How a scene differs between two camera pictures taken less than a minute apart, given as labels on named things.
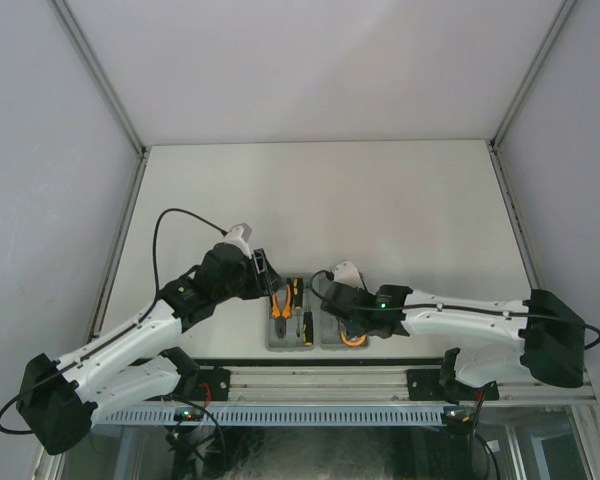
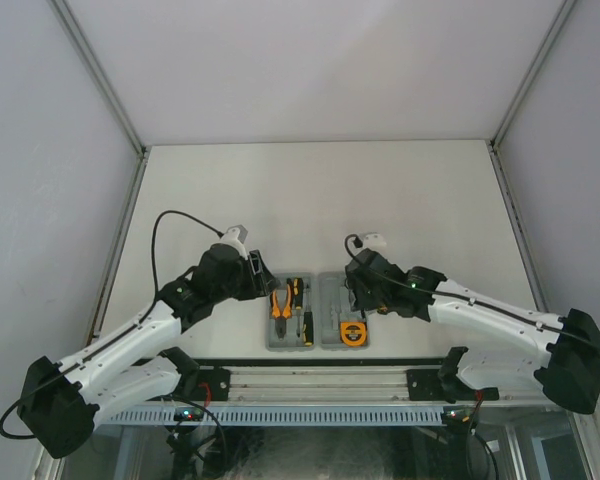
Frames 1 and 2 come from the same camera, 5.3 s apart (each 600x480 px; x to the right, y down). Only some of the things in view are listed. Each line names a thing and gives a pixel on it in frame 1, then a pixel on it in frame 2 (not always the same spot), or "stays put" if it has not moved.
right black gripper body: (355, 329) → (362, 298)
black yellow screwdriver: (308, 324) stays put
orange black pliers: (281, 318) stays put
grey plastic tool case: (295, 321) stays put
